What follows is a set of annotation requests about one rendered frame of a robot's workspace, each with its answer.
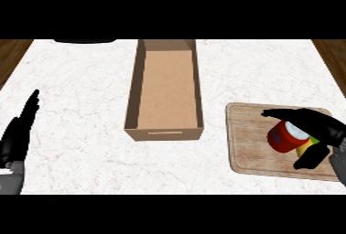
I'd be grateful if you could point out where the pale wooden cutting board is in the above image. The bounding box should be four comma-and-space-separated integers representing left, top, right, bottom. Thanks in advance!
225, 101, 342, 183

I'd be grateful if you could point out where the red can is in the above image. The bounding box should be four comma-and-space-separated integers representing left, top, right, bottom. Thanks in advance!
266, 120, 312, 154

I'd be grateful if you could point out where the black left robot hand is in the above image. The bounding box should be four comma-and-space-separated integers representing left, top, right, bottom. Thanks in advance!
0, 89, 41, 168

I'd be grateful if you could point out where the black rounded appliance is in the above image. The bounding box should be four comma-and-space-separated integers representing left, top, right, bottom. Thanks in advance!
53, 39, 118, 44

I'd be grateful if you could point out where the brown cardboard box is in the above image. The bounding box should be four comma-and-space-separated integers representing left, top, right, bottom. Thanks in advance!
123, 39, 206, 143

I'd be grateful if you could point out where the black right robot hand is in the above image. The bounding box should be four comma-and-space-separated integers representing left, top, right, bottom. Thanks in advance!
259, 107, 346, 170

